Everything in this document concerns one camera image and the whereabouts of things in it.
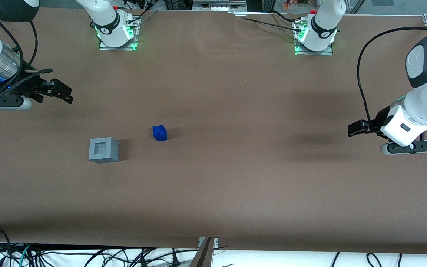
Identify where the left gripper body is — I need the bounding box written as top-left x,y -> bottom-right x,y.
375,105 -> 427,147

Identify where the blue plastic part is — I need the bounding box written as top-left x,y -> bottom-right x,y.
152,125 -> 168,142

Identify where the brown table cover sheet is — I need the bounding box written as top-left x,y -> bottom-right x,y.
0,7 -> 427,255

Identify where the orange background object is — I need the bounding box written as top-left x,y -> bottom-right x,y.
283,0 -> 311,10

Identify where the gray power strip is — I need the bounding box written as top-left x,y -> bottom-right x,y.
192,0 -> 248,12

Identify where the dark metal strut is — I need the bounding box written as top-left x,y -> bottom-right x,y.
189,238 -> 215,267

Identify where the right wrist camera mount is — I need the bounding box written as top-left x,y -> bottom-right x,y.
0,95 -> 33,111

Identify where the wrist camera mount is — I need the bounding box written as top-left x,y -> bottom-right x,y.
0,95 -> 33,111
380,140 -> 427,155

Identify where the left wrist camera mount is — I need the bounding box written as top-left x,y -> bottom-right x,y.
380,140 -> 427,155

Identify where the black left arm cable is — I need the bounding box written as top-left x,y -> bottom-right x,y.
357,26 -> 427,130

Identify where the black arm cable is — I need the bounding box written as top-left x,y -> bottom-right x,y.
357,26 -> 427,130
0,11 -> 54,100

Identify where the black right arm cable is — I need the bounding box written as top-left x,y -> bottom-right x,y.
0,11 -> 54,100

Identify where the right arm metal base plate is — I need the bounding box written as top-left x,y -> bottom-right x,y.
99,15 -> 140,51

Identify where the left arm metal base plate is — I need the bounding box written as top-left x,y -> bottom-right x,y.
294,22 -> 334,56

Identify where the short black base cable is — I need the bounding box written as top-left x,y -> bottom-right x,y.
271,10 -> 300,23

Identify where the long black base cable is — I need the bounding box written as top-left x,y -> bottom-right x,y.
241,17 -> 300,32

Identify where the teal cable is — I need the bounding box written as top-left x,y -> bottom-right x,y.
13,244 -> 33,267

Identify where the silver metal bracket plate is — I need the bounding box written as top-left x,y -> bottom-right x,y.
198,237 -> 219,248

